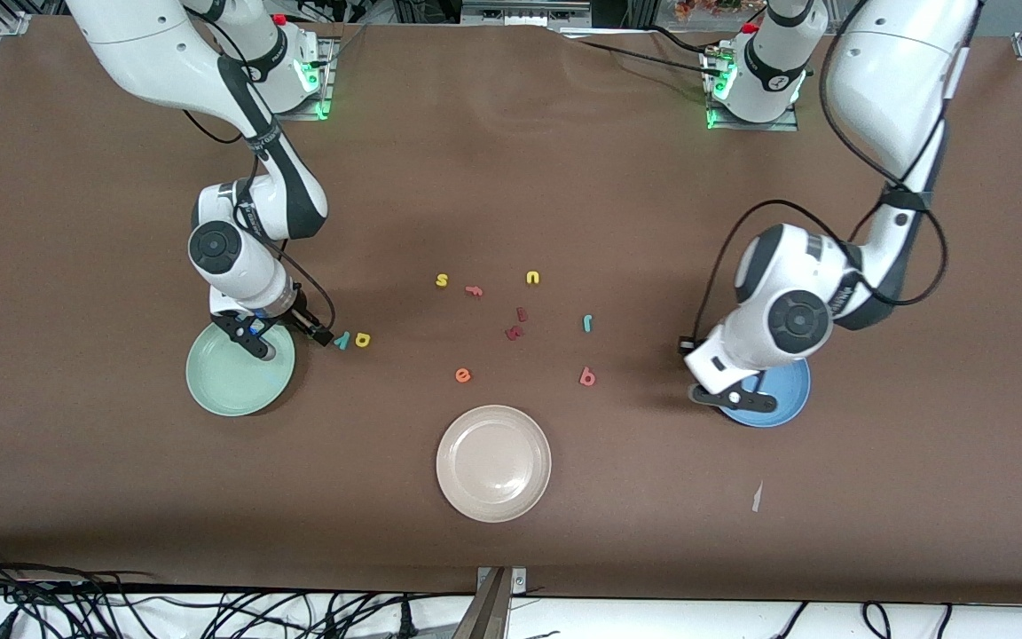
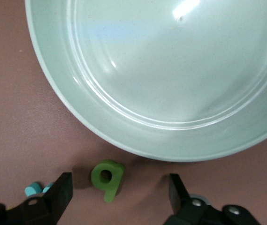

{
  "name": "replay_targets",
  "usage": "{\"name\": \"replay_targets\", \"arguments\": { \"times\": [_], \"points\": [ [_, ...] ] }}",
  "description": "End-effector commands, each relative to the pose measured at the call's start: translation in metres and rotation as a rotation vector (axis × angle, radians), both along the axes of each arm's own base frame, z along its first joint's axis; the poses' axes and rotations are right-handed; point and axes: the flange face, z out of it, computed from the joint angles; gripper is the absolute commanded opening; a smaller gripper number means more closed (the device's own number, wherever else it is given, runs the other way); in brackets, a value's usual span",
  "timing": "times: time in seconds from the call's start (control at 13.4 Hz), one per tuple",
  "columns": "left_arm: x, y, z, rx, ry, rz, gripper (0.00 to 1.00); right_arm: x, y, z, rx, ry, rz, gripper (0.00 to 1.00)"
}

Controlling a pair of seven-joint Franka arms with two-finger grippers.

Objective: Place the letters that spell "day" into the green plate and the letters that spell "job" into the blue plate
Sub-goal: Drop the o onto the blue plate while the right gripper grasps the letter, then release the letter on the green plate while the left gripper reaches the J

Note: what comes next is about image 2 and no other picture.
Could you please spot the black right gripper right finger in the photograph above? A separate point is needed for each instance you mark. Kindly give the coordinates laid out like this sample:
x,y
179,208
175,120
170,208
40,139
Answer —
x,y
194,213

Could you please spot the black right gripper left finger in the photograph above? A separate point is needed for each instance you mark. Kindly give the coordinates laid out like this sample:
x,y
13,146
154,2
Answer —
x,y
41,211

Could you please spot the teal letter y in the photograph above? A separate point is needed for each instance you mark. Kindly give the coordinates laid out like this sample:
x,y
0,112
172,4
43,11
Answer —
x,y
31,189

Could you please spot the green letter q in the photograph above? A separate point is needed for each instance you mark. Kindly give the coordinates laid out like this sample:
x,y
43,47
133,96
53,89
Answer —
x,y
113,187

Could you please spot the green plate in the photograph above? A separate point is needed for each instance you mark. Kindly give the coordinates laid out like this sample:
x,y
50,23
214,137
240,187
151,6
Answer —
x,y
170,70

